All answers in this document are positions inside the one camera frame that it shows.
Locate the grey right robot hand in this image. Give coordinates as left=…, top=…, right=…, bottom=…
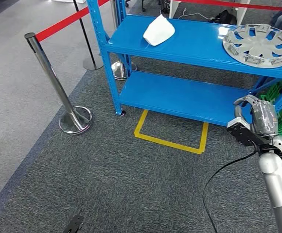
left=233, top=94, right=279, bottom=137

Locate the grey wheel hubcap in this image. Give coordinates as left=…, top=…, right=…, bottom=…
left=222, top=23, right=282, bottom=69

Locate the blue metal shelf rack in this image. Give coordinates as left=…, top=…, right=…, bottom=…
left=86, top=0, right=282, bottom=128

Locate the white plastic cover part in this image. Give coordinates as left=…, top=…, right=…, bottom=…
left=143, top=14, right=176, bottom=47

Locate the white desk leg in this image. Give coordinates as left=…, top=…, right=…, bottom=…
left=169, top=0, right=181, bottom=19
left=236, top=6, right=251, bottom=26

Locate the black bag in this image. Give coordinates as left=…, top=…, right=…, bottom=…
left=210, top=9, right=237, bottom=26

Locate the yellow floor tape outline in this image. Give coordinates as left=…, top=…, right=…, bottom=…
left=134, top=109, right=209, bottom=155

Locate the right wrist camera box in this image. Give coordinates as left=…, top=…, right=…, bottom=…
left=227, top=117, right=275, bottom=153

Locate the black cable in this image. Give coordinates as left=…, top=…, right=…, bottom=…
left=202, top=149, right=258, bottom=233

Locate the white cable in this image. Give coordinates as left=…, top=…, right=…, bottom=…
left=178, top=8, right=215, bottom=21

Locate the black stanchion post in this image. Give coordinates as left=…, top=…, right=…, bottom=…
left=73, top=0, right=104, bottom=71

